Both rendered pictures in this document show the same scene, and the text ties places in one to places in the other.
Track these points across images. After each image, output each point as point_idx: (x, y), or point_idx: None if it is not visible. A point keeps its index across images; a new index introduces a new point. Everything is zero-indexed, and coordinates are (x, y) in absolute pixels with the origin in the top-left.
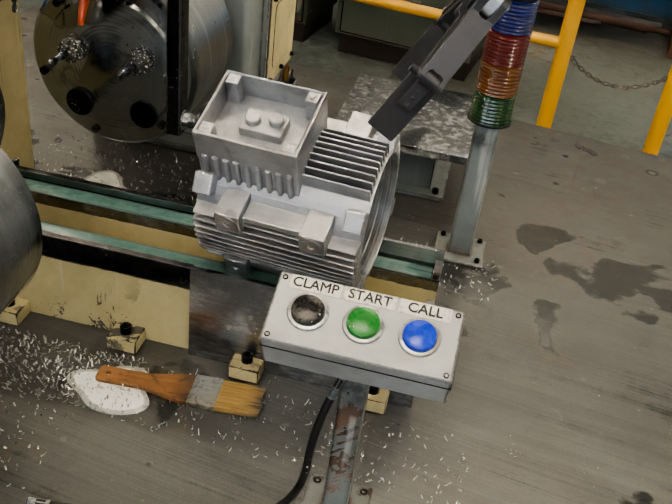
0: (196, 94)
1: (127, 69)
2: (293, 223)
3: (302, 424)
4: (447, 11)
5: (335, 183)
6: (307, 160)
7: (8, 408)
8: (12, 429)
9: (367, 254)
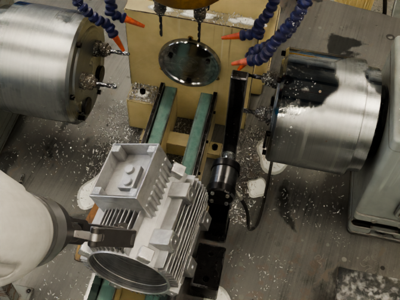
0: (273, 157)
1: (246, 109)
2: (97, 220)
3: (71, 283)
4: (108, 225)
5: None
6: (112, 208)
7: (80, 155)
8: (67, 160)
9: (142, 287)
